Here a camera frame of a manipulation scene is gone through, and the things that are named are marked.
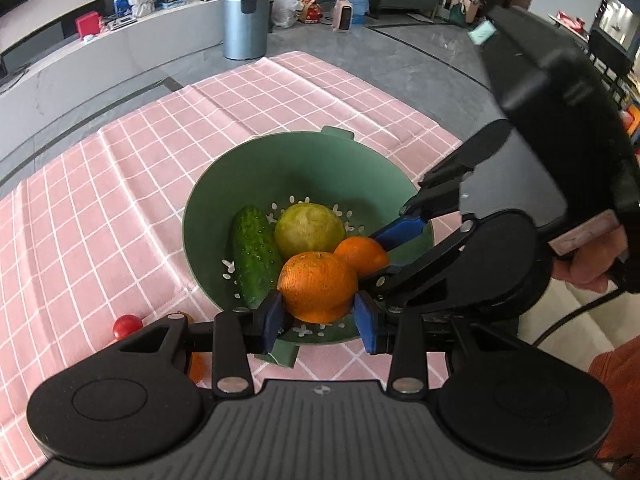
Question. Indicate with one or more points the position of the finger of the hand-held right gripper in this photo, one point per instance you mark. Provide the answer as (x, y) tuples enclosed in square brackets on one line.
[(405, 226), (400, 280)]

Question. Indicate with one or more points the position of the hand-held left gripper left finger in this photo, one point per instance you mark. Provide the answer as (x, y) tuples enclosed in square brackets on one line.
[(272, 321)]

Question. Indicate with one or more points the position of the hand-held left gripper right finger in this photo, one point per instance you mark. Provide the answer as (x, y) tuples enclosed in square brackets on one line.
[(366, 325)]

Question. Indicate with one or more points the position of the tangerine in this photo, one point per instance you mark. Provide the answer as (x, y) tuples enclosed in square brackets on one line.
[(360, 257)]

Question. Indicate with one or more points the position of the large round orange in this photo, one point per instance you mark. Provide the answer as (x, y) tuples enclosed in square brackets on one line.
[(315, 285)]

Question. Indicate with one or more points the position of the small orange kumquat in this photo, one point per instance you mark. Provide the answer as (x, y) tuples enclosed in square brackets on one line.
[(197, 367)]

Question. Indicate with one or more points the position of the green colander bowl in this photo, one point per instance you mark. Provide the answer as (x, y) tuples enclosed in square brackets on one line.
[(300, 170)]

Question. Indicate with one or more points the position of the red tomato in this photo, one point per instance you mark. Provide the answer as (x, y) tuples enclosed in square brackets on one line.
[(126, 326)]

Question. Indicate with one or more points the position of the person's right hand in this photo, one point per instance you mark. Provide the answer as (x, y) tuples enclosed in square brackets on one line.
[(592, 262)]

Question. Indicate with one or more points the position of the green cucumber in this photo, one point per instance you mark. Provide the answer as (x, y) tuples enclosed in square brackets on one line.
[(252, 255)]

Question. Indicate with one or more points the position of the yellow-green guava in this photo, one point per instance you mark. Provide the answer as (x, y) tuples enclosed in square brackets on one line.
[(310, 230)]

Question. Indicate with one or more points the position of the row of shopping bags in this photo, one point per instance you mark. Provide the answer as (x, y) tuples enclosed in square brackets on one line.
[(465, 7)]

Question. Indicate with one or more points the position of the pink checked tablecloth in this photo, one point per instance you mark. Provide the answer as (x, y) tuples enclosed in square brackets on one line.
[(125, 210)]

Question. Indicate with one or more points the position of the pink space heater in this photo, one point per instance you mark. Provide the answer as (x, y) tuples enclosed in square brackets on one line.
[(343, 16)]

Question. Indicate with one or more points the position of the red gift box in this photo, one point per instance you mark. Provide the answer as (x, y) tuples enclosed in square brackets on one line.
[(311, 9)]

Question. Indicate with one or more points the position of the orange cloth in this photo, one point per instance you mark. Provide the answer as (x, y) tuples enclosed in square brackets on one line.
[(617, 390)]

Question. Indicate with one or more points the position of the white plastic bag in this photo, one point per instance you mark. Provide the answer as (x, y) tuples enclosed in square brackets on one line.
[(286, 10)]

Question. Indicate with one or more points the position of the blue-grey trash can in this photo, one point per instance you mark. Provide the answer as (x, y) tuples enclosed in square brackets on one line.
[(245, 30)]

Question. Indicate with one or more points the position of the white marble tv console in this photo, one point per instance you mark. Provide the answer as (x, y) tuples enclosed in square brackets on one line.
[(125, 60)]

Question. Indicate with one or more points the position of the silver kitchen scale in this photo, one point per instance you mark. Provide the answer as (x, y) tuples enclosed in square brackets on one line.
[(120, 21)]

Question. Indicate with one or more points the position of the white wrapped vase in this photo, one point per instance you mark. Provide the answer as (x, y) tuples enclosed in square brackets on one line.
[(141, 2)]

